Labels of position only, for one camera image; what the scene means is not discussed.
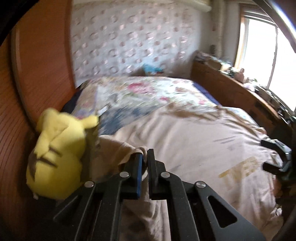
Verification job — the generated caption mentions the beige t-shirt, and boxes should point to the beige t-shirt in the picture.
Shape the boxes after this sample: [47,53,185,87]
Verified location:
[90,103,283,240]

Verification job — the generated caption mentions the yellow plush toy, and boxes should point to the yellow plush toy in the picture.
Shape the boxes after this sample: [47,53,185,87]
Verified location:
[26,108,99,200]

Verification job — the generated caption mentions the long wooden sideboard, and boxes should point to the long wooden sideboard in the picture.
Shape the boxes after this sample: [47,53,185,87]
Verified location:
[190,61,292,145]

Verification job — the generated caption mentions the pink ceramic bottle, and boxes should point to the pink ceramic bottle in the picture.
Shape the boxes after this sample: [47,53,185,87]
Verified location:
[235,68,245,83]

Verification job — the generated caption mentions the navy blue blanket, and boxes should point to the navy blue blanket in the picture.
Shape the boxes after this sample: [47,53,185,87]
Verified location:
[193,82,221,105]

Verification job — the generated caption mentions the blue floral white bedsheet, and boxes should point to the blue floral white bedsheet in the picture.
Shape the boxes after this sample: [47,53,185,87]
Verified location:
[98,104,163,135]

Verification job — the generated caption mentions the floral pink quilt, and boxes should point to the floral pink quilt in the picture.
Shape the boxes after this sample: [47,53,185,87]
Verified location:
[72,76,216,118]

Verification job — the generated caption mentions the tied window drape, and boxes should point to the tied window drape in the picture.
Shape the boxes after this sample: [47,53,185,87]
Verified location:
[211,0,226,58]

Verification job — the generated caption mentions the box with blue cloth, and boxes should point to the box with blue cloth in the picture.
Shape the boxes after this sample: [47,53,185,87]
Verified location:
[142,64,164,76]

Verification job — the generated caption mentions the wooden louvered wardrobe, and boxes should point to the wooden louvered wardrobe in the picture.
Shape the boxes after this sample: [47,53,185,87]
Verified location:
[1,1,75,237]

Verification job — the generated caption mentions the sheer circle-pattern curtain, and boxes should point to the sheer circle-pattern curtain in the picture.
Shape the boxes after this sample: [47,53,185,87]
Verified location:
[71,1,211,81]

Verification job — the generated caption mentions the window with brown frame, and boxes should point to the window with brown frame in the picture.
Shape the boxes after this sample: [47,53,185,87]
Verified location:
[235,4,295,111]

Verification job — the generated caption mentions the wall air conditioner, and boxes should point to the wall air conditioner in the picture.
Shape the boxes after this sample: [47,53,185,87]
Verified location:
[185,0,212,13]

